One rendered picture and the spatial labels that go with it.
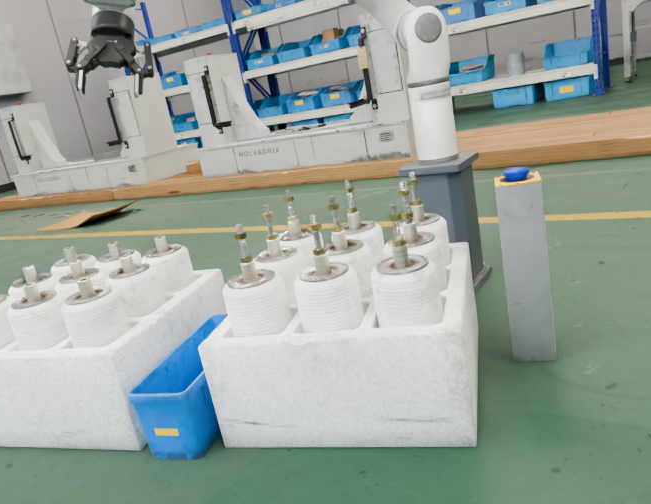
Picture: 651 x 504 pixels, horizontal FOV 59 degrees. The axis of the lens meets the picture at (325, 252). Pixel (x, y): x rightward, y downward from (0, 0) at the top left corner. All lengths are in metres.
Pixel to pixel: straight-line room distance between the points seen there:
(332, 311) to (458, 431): 0.24
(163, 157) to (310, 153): 1.38
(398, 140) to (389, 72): 0.34
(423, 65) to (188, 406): 0.83
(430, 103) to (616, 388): 0.68
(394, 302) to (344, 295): 0.07
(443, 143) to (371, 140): 1.77
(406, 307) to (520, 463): 0.25
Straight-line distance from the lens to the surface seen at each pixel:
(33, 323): 1.11
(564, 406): 0.96
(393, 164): 2.96
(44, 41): 8.38
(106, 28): 1.16
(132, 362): 1.02
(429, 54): 1.31
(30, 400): 1.14
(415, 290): 0.80
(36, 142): 5.38
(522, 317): 1.03
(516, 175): 0.97
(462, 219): 1.34
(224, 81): 3.77
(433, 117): 1.31
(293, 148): 3.33
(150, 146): 4.25
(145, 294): 1.11
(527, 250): 0.99
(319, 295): 0.83
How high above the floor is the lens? 0.52
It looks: 16 degrees down
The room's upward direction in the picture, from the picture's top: 11 degrees counter-clockwise
